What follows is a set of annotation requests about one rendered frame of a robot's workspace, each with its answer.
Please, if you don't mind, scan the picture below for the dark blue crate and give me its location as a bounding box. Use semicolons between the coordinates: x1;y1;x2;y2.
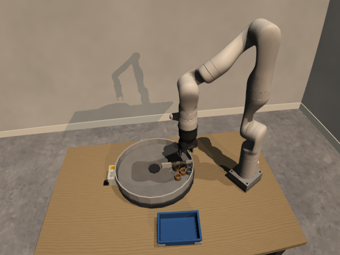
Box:
158;210;202;247

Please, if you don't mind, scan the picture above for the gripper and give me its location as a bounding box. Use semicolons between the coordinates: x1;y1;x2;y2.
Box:
169;112;198;156

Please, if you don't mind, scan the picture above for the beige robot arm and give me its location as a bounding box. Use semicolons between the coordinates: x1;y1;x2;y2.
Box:
177;18;281;179

